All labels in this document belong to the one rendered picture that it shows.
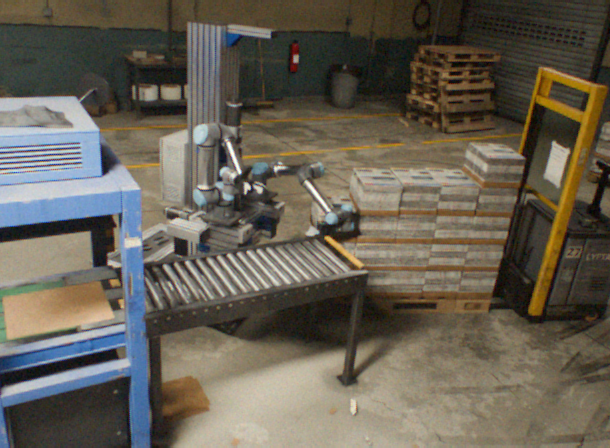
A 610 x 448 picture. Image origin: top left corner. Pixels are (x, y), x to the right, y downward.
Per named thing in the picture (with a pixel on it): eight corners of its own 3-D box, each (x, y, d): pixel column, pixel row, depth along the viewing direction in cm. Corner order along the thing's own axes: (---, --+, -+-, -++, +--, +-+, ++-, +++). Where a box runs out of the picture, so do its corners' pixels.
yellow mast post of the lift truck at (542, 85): (489, 268, 509) (538, 67, 437) (498, 268, 510) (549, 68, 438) (493, 273, 501) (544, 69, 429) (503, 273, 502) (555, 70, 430)
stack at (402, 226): (302, 287, 471) (311, 193, 436) (437, 287, 488) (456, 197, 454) (309, 313, 436) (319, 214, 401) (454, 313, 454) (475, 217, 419)
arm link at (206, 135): (220, 206, 377) (222, 125, 355) (200, 210, 368) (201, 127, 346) (211, 200, 386) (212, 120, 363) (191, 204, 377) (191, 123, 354)
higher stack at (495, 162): (436, 287, 488) (466, 141, 435) (470, 287, 493) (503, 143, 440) (453, 313, 454) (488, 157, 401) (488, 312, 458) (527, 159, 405)
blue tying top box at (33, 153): (79, 136, 283) (76, 96, 274) (103, 176, 236) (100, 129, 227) (-25, 142, 262) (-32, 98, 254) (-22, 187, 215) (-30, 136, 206)
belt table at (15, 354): (113, 278, 325) (112, 263, 321) (141, 342, 274) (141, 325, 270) (-28, 302, 293) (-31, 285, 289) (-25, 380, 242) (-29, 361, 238)
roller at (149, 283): (147, 273, 324) (146, 265, 322) (171, 316, 287) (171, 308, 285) (138, 275, 322) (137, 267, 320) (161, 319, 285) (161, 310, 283)
